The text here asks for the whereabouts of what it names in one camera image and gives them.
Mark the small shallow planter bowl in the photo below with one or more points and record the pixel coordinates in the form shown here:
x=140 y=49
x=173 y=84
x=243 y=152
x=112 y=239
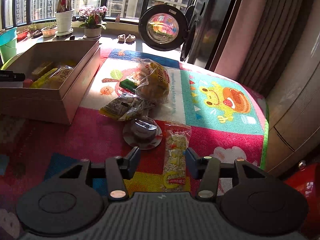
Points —
x=49 y=31

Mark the colourful cartoon play mat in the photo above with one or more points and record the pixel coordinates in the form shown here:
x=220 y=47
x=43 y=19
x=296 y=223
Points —
x=227 y=121

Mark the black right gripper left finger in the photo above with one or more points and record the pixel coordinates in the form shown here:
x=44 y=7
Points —
x=131 y=161

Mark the yellow snack bag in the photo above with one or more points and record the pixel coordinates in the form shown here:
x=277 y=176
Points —
x=51 y=75

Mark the pair of beige slippers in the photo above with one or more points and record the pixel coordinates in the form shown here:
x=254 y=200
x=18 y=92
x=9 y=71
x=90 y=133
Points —
x=126 y=39

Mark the round washing machine door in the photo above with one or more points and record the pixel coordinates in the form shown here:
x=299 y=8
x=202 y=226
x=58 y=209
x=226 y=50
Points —
x=163 y=27

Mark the pink item in box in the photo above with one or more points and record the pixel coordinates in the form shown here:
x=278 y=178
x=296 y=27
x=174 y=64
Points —
x=27 y=83

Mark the bagged bread buns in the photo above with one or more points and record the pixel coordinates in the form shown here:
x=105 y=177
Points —
x=151 y=81

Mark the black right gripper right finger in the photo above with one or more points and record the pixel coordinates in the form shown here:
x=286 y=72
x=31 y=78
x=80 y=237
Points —
x=192 y=162

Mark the long cereal bar packet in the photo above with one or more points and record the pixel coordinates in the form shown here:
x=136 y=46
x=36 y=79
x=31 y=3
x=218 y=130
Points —
x=177 y=137

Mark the yellow white snack packet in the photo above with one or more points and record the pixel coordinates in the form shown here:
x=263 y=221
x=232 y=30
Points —
x=127 y=106

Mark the green snack bar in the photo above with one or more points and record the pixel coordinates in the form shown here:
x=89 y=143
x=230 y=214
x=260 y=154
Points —
x=128 y=85

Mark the green plastic bucket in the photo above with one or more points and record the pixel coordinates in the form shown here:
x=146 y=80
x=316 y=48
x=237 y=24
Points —
x=8 y=42

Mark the brown cardboard box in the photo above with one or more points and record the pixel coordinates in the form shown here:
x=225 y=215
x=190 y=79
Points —
x=52 y=105

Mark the tall bamboo plant white pot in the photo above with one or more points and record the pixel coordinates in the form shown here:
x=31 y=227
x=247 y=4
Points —
x=63 y=17

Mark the red object at right edge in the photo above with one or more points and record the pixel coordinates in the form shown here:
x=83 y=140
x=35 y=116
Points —
x=306 y=181

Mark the pink flower plant in pot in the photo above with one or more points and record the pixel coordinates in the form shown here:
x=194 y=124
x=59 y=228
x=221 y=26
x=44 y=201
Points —
x=92 y=21

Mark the grey washing machine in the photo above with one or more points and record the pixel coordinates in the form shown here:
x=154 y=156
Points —
x=204 y=27

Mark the red plant pot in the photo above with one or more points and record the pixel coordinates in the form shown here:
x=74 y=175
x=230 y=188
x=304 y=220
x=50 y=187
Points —
x=22 y=34

